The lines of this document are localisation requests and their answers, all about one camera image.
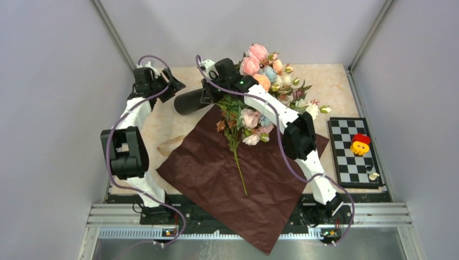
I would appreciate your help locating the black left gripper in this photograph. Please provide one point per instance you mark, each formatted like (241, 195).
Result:
(173, 86)

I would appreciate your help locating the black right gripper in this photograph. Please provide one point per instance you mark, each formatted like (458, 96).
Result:
(207, 96)

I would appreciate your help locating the black cylindrical vase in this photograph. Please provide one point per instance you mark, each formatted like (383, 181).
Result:
(190, 102)

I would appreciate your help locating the colourful artificial flower bunch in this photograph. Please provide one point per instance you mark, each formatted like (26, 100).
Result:
(275, 77)

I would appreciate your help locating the brown small rose stem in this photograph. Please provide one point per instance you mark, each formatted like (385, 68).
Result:
(231, 132)

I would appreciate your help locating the beige satin ribbon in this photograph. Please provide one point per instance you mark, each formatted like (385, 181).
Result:
(167, 147)

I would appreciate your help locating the red paper bouquet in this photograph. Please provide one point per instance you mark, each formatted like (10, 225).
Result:
(253, 191)

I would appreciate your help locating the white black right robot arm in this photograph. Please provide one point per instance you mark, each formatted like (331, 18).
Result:
(296, 133)

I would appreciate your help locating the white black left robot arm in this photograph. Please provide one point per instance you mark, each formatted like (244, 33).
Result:
(125, 153)

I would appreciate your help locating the red yellow toy block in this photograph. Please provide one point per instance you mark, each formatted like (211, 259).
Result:
(360, 144)

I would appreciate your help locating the black white checkerboard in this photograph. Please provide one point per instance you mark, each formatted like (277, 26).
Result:
(353, 170)

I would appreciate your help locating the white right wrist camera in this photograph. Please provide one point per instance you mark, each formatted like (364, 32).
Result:
(208, 68)

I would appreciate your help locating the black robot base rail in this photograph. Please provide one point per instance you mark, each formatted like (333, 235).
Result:
(304, 218)

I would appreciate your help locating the white toothed cable duct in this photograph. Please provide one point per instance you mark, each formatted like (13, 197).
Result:
(222, 235)

